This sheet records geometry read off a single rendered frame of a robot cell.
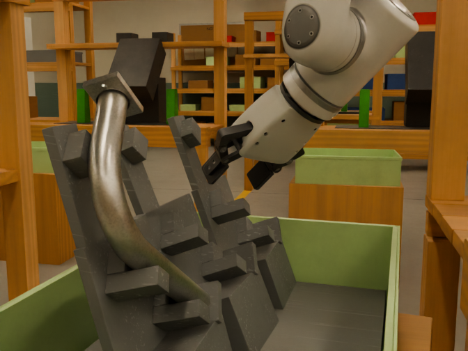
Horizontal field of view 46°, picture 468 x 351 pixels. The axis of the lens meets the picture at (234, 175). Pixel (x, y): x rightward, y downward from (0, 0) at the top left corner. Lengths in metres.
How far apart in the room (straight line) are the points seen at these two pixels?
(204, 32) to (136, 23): 1.50
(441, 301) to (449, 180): 0.35
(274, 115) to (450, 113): 0.98
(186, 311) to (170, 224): 0.14
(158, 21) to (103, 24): 1.23
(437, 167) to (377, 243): 0.68
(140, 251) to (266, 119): 0.26
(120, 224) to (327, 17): 0.30
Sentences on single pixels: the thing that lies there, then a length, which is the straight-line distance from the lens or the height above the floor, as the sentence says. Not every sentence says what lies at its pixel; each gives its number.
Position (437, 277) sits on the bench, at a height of 0.66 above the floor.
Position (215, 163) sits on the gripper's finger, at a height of 1.09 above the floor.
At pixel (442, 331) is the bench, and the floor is 0.50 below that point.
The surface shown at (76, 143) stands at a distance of 0.55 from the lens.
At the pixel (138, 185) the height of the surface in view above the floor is 1.07.
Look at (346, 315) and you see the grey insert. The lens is 0.90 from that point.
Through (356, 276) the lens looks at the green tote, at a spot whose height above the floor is 0.87.
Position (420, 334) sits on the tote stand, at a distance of 1.01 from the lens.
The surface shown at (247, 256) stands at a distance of 0.83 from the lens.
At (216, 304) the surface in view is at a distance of 0.68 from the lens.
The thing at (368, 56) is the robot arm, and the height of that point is 1.23.
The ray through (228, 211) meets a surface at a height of 1.01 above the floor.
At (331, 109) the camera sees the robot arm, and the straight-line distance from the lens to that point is 0.70.
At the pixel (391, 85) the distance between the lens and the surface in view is 8.22.
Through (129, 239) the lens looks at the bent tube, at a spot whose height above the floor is 1.06.
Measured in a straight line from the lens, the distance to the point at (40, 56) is 6.13.
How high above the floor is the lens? 1.20
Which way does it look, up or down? 9 degrees down
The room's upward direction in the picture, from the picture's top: straight up
